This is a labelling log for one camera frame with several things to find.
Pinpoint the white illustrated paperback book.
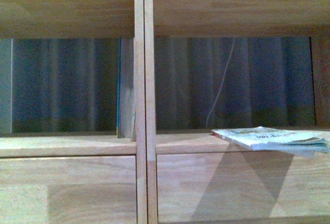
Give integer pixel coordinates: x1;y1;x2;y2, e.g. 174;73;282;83
212;126;329;156

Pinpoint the thin green-spined book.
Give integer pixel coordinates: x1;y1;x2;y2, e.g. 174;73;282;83
131;110;136;142

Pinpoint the teal upright book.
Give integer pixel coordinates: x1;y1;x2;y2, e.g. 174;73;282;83
116;37;122;138

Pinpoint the light wooden bookshelf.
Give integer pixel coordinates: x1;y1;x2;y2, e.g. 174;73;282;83
1;0;329;223

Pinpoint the dark blue curtain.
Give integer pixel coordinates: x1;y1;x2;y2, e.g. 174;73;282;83
11;37;315;133

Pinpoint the thin white cord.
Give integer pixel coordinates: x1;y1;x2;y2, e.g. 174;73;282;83
205;38;236;129

